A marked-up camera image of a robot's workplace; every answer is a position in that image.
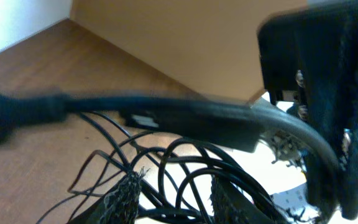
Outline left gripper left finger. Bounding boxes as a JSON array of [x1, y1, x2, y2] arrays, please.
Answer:
[[68, 170, 145, 224]]

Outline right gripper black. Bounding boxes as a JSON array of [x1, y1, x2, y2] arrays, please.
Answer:
[[257, 1, 358, 220]]

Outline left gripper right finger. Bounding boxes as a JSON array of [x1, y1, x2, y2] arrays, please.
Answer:
[[210, 176, 287, 224]]

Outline black usb cables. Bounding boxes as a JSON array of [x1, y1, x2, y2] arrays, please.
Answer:
[[35, 110, 279, 224]]

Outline left camera black cable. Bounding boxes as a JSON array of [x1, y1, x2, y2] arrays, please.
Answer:
[[0, 86, 341, 175]]

